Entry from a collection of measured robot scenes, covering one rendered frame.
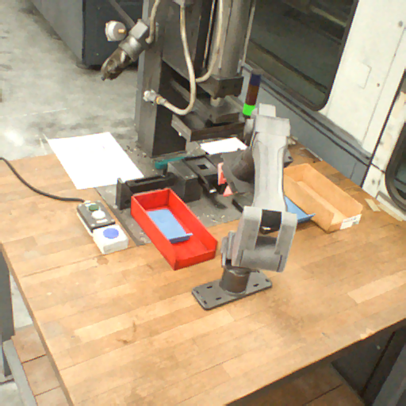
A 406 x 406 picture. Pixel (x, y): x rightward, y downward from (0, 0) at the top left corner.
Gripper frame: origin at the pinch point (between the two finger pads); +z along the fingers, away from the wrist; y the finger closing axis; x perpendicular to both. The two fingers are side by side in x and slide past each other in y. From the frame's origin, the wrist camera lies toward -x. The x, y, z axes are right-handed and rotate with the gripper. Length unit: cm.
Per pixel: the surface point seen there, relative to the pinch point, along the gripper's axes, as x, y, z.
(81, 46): -92, 234, 240
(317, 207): -36.0, -7.3, 12.4
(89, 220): 25.2, 8.4, 25.4
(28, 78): -47, 219, 259
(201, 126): -6.6, 21.6, 8.2
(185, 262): 9.3, -11.7, 14.6
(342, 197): -47.5, -6.0, 13.0
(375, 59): -75, 33, 0
